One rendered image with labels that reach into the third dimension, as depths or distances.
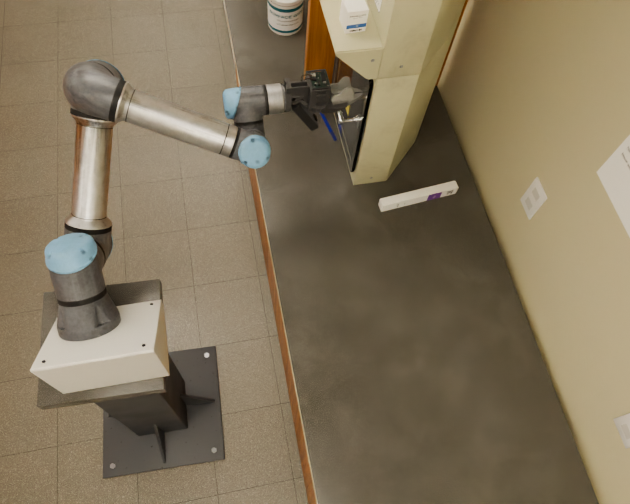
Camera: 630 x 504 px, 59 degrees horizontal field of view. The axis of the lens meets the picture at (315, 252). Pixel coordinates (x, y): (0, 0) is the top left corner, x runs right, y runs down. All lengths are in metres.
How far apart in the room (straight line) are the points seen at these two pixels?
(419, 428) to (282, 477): 1.00
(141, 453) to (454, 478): 1.37
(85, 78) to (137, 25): 2.42
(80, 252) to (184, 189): 1.58
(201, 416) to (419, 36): 1.74
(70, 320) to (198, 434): 1.13
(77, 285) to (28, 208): 1.68
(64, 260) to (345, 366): 0.76
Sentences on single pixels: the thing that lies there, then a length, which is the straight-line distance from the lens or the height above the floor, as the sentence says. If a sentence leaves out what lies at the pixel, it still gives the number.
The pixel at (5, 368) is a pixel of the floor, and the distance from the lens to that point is 2.78.
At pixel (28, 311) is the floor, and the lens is 2.83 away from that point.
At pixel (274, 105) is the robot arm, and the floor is 1.35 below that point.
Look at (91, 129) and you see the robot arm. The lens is 1.49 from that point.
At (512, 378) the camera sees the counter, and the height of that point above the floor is 0.94.
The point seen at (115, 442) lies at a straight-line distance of 2.53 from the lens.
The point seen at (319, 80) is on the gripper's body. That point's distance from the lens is 1.47.
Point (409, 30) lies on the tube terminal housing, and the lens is 1.37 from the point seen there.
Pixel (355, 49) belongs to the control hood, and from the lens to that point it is 1.37.
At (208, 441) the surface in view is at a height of 0.02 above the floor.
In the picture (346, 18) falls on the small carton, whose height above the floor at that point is 1.55.
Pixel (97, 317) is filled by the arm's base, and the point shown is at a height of 1.11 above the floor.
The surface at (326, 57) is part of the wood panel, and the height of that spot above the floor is 1.13.
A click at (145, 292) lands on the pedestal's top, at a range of 1.67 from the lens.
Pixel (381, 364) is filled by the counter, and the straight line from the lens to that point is 1.58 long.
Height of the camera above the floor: 2.44
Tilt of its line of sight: 63 degrees down
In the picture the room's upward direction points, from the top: 8 degrees clockwise
